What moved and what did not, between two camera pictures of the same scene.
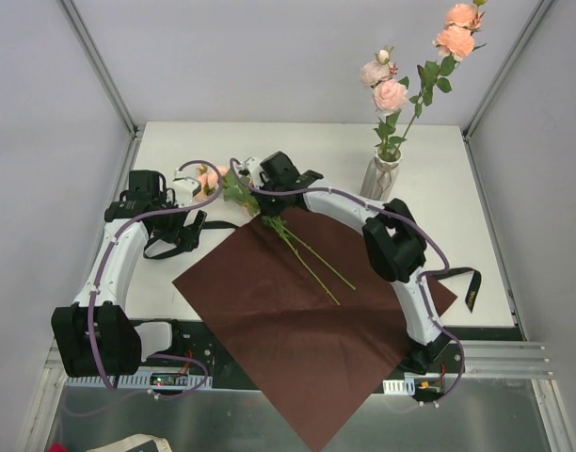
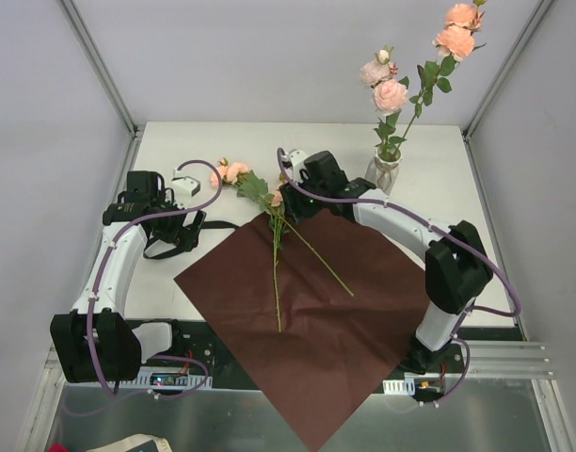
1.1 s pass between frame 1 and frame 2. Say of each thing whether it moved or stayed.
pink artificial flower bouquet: moved
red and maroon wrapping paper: stayed
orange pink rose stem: stayed
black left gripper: stayed
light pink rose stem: stayed
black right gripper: moved
